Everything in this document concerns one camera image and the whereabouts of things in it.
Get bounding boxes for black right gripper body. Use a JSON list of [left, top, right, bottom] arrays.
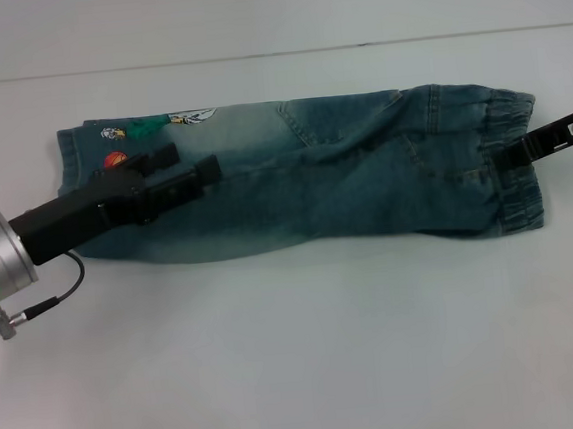
[[525, 104, 573, 162]]

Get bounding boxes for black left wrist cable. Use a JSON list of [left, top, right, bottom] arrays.
[[0, 249, 92, 342]]

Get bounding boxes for blue denim shorts with patches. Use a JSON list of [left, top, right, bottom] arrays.
[[51, 74, 550, 276]]

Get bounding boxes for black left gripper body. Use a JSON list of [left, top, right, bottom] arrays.
[[3, 156, 150, 268]]

